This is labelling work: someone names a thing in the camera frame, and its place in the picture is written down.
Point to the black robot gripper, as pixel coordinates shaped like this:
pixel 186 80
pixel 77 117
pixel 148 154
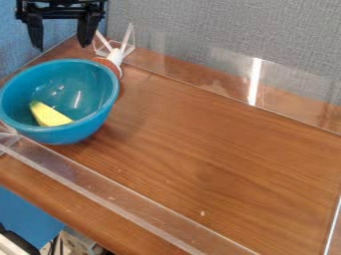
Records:
pixel 89 11

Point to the clear acrylic barrier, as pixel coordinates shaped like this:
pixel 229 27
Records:
pixel 289 92
pixel 174 228

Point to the clear acrylic back barrier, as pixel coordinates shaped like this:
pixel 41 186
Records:
pixel 289 92

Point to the blue bowl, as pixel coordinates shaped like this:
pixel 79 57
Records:
pixel 78 87

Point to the yellow green toy corn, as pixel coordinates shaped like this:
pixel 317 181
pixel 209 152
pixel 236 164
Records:
pixel 47 116

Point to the orange white toy object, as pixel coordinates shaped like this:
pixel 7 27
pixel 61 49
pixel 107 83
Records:
pixel 113 61

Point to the clear acrylic front barrier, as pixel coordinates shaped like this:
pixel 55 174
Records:
pixel 174 228

